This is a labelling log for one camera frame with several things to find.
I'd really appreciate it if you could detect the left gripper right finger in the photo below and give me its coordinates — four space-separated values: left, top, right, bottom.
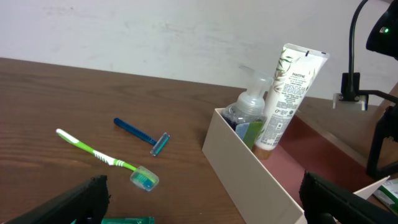
299 171 397 224

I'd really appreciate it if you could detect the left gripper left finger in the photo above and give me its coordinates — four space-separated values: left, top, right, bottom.
7 175 110 224

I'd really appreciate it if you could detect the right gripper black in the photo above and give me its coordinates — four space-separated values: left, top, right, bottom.
358 90 397 179

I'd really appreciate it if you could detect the green white soap packet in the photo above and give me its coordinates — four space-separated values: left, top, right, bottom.
373 179 397 215

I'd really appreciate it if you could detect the white shampoo tube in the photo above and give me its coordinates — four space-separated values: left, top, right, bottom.
252 44 330 160

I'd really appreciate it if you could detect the clear soap pump bottle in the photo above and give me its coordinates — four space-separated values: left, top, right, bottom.
221 65 273 149

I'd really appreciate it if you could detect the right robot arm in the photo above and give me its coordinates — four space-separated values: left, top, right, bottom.
362 0 397 179

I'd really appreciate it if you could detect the white box with pink interior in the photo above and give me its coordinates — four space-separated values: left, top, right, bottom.
202 109 387 224

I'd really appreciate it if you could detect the green white toothbrush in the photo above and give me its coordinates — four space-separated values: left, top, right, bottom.
55 128 159 192

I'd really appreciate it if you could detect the green toothpaste tube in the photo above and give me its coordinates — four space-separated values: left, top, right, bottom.
70 216 155 224

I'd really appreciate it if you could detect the blue disposable razor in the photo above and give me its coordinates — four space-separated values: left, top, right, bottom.
113 118 170 157

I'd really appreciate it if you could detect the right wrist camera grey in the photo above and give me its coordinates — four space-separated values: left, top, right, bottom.
333 93 368 111

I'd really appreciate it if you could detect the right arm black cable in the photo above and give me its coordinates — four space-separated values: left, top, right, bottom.
340 0 369 102

